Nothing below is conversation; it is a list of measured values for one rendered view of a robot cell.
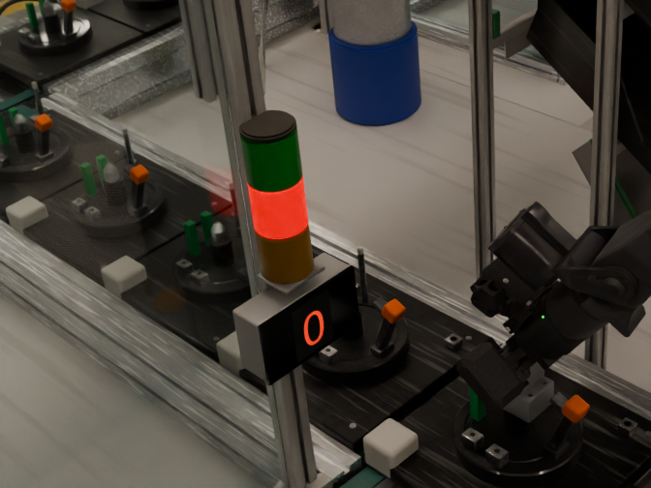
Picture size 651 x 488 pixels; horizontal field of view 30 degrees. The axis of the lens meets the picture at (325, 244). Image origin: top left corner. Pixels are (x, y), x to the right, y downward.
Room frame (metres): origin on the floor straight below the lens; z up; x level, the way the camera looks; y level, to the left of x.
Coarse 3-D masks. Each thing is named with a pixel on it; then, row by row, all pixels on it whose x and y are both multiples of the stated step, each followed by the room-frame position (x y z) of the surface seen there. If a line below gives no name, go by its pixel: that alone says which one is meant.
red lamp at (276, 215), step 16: (256, 192) 0.90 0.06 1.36; (272, 192) 0.90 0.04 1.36; (288, 192) 0.90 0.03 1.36; (304, 192) 0.92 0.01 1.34; (256, 208) 0.91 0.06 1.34; (272, 208) 0.90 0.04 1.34; (288, 208) 0.90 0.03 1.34; (304, 208) 0.91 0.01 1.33; (256, 224) 0.91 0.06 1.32; (272, 224) 0.90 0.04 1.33; (288, 224) 0.90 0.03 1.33; (304, 224) 0.91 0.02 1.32
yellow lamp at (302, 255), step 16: (256, 240) 0.92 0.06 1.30; (272, 240) 0.90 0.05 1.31; (288, 240) 0.90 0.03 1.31; (304, 240) 0.91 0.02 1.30; (272, 256) 0.90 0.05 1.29; (288, 256) 0.90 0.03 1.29; (304, 256) 0.90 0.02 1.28; (272, 272) 0.90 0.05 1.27; (288, 272) 0.90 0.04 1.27; (304, 272) 0.90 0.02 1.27
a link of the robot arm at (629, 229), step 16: (624, 224) 0.90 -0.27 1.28; (640, 224) 0.86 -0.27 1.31; (624, 240) 0.85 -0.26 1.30; (640, 240) 0.84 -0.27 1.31; (608, 256) 0.85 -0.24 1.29; (624, 256) 0.84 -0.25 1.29; (640, 256) 0.83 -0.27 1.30; (640, 272) 0.83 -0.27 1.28; (640, 288) 0.83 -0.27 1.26; (624, 304) 0.84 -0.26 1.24; (640, 304) 0.83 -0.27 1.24
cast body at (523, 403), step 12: (504, 348) 0.96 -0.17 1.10; (516, 348) 0.96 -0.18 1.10; (540, 372) 0.95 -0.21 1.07; (528, 384) 0.93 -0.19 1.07; (540, 384) 0.94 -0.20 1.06; (552, 384) 0.94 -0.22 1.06; (528, 396) 0.93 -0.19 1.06; (540, 396) 0.93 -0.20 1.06; (552, 396) 0.94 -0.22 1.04; (504, 408) 0.94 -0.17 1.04; (516, 408) 0.93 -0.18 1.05; (528, 408) 0.92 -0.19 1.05; (540, 408) 0.93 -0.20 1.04; (528, 420) 0.92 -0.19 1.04
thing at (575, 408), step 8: (552, 400) 0.91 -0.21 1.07; (560, 400) 0.91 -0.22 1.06; (568, 400) 0.91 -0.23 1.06; (576, 400) 0.90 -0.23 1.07; (560, 408) 0.90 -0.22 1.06; (568, 408) 0.89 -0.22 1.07; (576, 408) 0.89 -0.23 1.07; (584, 408) 0.89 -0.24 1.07; (568, 416) 0.89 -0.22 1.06; (576, 416) 0.88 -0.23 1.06; (560, 424) 0.90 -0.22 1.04; (568, 424) 0.90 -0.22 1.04; (560, 432) 0.90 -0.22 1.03; (568, 432) 0.90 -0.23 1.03; (552, 440) 0.91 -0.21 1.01; (560, 440) 0.90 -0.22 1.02
